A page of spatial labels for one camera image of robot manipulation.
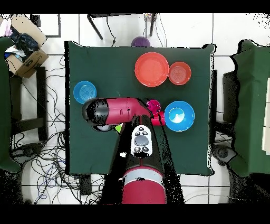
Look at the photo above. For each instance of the green plastic bowl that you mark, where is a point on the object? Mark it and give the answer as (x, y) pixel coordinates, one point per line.
(119, 129)

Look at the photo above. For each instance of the black stand base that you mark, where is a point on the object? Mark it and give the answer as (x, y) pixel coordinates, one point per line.
(223, 153)
(27, 151)

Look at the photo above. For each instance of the pink plastic cup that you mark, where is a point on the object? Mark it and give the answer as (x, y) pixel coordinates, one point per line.
(155, 105)

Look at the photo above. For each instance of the dark green tablecloth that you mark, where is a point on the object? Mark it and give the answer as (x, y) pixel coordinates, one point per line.
(95, 63)

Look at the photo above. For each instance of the beige board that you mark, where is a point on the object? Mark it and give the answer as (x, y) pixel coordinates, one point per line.
(266, 116)

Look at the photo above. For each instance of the green cloth covered table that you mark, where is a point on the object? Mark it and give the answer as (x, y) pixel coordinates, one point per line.
(251, 105)
(5, 105)

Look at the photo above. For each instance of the black power strip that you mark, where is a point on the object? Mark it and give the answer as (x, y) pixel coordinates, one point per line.
(85, 185)

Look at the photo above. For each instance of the large blue plastic bowl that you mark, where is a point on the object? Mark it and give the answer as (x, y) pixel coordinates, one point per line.
(185, 116)

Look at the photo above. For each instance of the dark clothes bundle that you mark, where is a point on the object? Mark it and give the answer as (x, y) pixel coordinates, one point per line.
(26, 43)

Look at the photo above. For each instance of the large orange plastic bowl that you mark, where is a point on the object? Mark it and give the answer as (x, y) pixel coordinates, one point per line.
(151, 69)

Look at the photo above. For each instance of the black metal table frame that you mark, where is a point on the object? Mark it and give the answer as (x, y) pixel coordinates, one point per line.
(152, 25)

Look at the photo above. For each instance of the cardboard box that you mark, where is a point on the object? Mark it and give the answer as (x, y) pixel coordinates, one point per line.
(32, 63)

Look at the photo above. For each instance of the purple plastic bowl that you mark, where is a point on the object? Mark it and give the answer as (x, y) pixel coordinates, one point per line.
(141, 41)

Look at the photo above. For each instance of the small orange flat-bottomed bowl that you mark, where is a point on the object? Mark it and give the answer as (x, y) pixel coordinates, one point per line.
(179, 73)

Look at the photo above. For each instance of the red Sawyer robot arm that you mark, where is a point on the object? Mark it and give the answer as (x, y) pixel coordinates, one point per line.
(120, 109)

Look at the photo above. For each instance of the black box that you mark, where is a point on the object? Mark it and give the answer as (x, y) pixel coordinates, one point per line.
(35, 20)

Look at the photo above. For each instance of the small blue flat-bottomed bowl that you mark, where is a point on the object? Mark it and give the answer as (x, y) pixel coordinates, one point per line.
(85, 92)

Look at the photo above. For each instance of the red plastic cup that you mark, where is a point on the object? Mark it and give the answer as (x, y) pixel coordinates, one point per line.
(158, 121)

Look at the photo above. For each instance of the black bench frame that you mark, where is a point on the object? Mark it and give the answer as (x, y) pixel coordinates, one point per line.
(41, 95)

